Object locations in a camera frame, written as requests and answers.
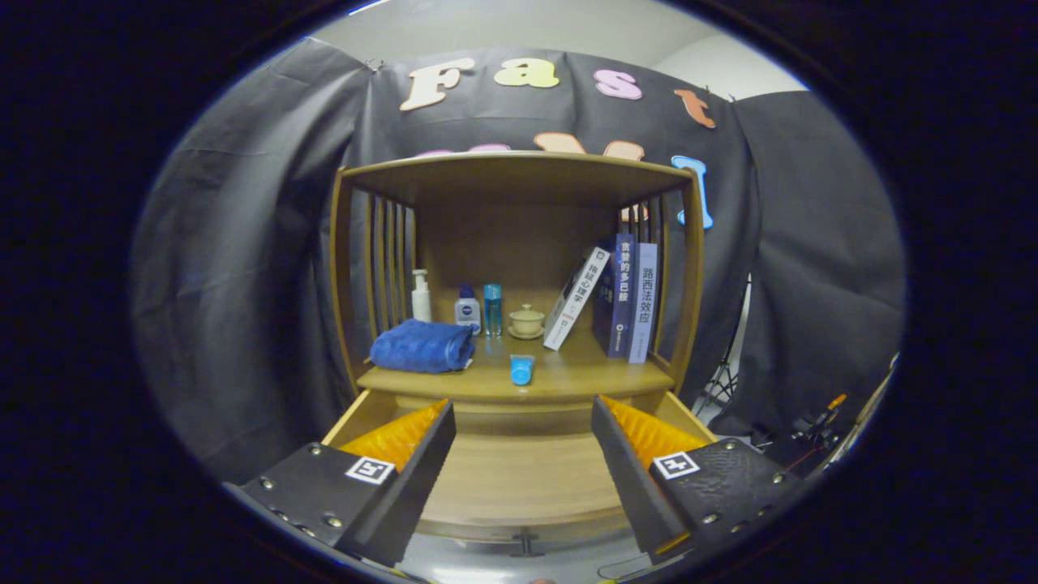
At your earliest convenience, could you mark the white bottle with blue cap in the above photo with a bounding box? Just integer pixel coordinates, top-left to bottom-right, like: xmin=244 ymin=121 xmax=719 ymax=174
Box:
xmin=454 ymin=284 xmax=483 ymax=335

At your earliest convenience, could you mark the white book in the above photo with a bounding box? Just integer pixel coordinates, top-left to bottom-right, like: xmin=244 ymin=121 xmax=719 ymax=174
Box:
xmin=543 ymin=247 xmax=611 ymax=352

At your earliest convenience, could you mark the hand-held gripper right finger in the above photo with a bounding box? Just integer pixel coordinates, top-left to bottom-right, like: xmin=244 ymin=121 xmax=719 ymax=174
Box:
xmin=590 ymin=395 xmax=808 ymax=566

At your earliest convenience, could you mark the black tripod stand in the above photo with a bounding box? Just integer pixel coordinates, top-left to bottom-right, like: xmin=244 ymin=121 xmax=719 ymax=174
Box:
xmin=697 ymin=276 xmax=755 ymax=419

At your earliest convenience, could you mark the dark blue book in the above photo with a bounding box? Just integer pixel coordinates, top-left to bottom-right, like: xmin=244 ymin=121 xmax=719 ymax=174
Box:
xmin=591 ymin=234 xmax=636 ymax=359

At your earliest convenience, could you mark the blue folded towel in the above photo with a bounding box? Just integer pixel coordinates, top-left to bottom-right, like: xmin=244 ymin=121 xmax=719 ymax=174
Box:
xmin=370 ymin=318 xmax=477 ymax=375

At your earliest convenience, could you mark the pale lilac book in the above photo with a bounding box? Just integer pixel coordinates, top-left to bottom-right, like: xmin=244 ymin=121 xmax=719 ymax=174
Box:
xmin=627 ymin=242 xmax=659 ymax=364

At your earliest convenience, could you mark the wooden cabinet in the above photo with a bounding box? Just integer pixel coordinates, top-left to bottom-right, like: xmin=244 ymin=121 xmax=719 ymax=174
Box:
xmin=328 ymin=151 xmax=706 ymax=406

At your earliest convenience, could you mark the black orange device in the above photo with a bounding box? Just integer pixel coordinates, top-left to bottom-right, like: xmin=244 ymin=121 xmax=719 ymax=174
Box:
xmin=791 ymin=393 xmax=848 ymax=443

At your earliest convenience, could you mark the beige lidded teacup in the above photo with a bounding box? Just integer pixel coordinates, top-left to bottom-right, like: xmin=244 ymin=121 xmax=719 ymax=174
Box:
xmin=508 ymin=303 xmax=547 ymax=340

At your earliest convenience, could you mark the wooden countertop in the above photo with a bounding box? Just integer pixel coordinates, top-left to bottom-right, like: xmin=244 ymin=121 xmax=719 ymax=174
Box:
xmin=357 ymin=320 xmax=676 ymax=405

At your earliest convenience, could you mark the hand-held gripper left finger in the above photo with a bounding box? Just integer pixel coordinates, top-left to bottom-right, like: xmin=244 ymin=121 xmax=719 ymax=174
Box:
xmin=223 ymin=399 xmax=457 ymax=569

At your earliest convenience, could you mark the wooden drawer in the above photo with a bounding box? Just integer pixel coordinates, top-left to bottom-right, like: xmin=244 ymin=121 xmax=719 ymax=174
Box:
xmin=323 ymin=389 xmax=718 ymax=544

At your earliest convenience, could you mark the black backdrop cloth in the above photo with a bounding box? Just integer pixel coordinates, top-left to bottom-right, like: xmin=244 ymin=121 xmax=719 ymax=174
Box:
xmin=130 ymin=36 xmax=907 ymax=487

